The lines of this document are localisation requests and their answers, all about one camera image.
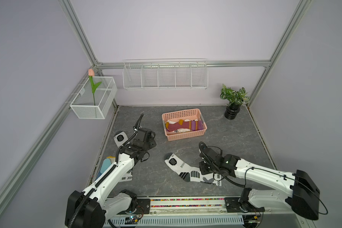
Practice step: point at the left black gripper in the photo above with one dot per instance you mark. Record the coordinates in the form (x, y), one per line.
(152, 142)

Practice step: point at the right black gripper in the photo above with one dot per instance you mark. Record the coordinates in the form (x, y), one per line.
(201, 168)

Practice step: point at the white sport sock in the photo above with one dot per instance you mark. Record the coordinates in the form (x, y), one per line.
(121, 139)
(189, 173)

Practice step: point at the magenta striped sock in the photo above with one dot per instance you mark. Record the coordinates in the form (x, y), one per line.
(194, 125)

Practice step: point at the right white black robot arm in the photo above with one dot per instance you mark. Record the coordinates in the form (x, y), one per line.
(299, 190)

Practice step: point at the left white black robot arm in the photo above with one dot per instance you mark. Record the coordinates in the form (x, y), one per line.
(92, 207)

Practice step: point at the blue yellow sock left edge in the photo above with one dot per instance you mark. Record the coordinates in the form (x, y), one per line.
(111, 158)

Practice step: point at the light blue garden trowel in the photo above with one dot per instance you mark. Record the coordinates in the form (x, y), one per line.
(105, 165)

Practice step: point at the pink perforated plastic basket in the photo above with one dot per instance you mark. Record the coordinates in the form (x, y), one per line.
(188, 114)

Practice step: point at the potted green plant black pot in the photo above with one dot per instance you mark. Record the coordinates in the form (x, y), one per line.
(235, 98)

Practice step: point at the artificial pink tulip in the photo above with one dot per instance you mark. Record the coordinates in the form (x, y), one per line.
(94, 85)

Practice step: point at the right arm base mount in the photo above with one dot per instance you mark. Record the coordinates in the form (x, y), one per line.
(241, 204)

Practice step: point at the white mesh wall basket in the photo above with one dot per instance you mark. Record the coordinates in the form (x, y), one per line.
(82, 104)

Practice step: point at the white wire wall shelf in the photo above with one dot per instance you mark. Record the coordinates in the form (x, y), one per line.
(165, 74)

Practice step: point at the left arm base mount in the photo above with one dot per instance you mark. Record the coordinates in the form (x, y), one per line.
(127, 202)

